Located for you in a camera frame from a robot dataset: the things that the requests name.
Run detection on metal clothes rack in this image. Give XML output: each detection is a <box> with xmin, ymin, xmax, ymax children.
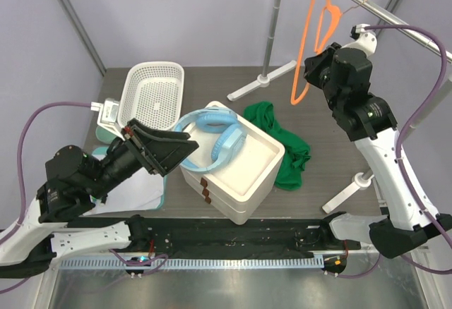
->
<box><xmin>226</xmin><ymin>0</ymin><xmax>452</xmax><ymax>214</ymax></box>

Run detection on green plastic cup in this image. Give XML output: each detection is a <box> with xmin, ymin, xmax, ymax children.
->
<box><xmin>95</xmin><ymin>126</ymin><xmax>115</xmax><ymax>145</ymax></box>

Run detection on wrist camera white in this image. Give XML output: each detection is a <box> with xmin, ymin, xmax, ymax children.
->
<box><xmin>90</xmin><ymin>98</ymin><xmax>122</xmax><ymax>138</ymax></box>
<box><xmin>339</xmin><ymin>24</ymin><xmax>377</xmax><ymax>58</ymax></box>

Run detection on teal bordered mat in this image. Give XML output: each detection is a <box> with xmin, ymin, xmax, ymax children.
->
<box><xmin>92</xmin><ymin>144</ymin><xmax>170</xmax><ymax>212</ymax></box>

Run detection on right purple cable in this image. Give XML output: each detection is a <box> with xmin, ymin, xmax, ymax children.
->
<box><xmin>363</xmin><ymin>24</ymin><xmax>452</xmax><ymax>277</ymax></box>

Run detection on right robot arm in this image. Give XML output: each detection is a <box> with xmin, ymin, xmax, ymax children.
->
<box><xmin>304</xmin><ymin>43</ymin><xmax>451</xmax><ymax>258</ymax></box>

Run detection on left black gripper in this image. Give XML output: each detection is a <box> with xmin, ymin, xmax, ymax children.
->
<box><xmin>90</xmin><ymin>118</ymin><xmax>202</xmax><ymax>199</ymax></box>

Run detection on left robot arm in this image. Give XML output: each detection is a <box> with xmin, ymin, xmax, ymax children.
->
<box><xmin>1</xmin><ymin>119</ymin><xmax>198</xmax><ymax>279</ymax></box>

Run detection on white perforated plastic basket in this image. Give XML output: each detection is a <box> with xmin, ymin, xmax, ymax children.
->
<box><xmin>117</xmin><ymin>61</ymin><xmax>184</xmax><ymax>131</ymax></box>

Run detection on white slotted cable duct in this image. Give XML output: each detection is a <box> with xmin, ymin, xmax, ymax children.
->
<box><xmin>59</xmin><ymin>256</ymin><xmax>324</xmax><ymax>270</ymax></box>

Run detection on white stacked storage box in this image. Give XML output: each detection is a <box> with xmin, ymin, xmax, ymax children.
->
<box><xmin>180</xmin><ymin>101</ymin><xmax>285</xmax><ymax>225</ymax></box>

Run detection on orange clothes hanger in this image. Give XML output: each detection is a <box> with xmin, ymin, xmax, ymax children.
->
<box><xmin>290</xmin><ymin>0</ymin><xmax>374</xmax><ymax>106</ymax></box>

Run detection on green t shirt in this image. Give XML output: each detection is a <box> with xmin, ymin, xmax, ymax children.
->
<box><xmin>242</xmin><ymin>100</ymin><xmax>312</xmax><ymax>191</ymax></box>

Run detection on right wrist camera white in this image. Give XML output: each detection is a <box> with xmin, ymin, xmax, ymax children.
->
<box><xmin>339</xmin><ymin>24</ymin><xmax>377</xmax><ymax>58</ymax></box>

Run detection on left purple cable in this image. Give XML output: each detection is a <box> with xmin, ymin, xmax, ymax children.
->
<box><xmin>0</xmin><ymin>101</ymin><xmax>95</xmax><ymax>292</ymax></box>

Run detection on light blue headphones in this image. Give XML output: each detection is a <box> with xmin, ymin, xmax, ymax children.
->
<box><xmin>174</xmin><ymin>107</ymin><xmax>247</xmax><ymax>174</ymax></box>

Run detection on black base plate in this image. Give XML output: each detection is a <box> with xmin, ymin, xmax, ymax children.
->
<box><xmin>66</xmin><ymin>217</ymin><xmax>361</xmax><ymax>258</ymax></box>

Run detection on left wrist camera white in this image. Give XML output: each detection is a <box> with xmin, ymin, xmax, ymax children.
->
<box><xmin>90</xmin><ymin>98</ymin><xmax>122</xmax><ymax>138</ymax></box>

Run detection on purple cable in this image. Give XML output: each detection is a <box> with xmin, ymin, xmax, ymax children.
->
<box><xmin>0</xmin><ymin>101</ymin><xmax>95</xmax><ymax>292</ymax></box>
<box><xmin>363</xmin><ymin>24</ymin><xmax>452</xmax><ymax>277</ymax></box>

